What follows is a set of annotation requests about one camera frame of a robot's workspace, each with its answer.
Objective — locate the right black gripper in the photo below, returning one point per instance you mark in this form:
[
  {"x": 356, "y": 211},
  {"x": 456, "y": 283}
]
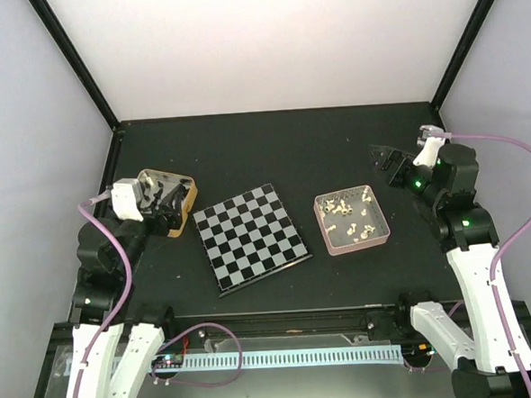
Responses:
[{"x": 402, "y": 161}]

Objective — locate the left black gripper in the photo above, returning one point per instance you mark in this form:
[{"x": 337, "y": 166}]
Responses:
[{"x": 162, "y": 225}]

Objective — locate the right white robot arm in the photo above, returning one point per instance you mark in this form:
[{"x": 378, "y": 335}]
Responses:
[{"x": 493, "y": 359}]

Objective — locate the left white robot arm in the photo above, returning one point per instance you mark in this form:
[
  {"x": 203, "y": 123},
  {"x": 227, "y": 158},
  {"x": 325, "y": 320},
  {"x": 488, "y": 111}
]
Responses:
[{"x": 92, "y": 372}]

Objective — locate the black white chess board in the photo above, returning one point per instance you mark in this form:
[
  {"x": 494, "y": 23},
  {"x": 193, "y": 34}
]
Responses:
[{"x": 249, "y": 237}]

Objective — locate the small circuit board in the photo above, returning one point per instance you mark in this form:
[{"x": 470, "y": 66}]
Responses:
[{"x": 168, "y": 361}]

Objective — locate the gold tin box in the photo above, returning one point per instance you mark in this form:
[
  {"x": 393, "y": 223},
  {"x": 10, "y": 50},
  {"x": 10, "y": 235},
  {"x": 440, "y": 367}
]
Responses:
[{"x": 167, "y": 199}]

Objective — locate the pink tin box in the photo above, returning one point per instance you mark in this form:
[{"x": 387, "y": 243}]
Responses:
[{"x": 350, "y": 220}]

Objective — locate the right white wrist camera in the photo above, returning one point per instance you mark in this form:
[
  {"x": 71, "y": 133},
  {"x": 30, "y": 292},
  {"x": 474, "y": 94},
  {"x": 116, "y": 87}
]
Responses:
[{"x": 430, "y": 140}]

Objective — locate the black aluminium frame rail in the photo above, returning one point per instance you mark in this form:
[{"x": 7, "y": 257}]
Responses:
[{"x": 381, "y": 322}]

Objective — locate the white slotted cable duct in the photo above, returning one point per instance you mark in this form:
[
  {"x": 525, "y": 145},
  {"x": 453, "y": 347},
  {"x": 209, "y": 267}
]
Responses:
[{"x": 286, "y": 358}]

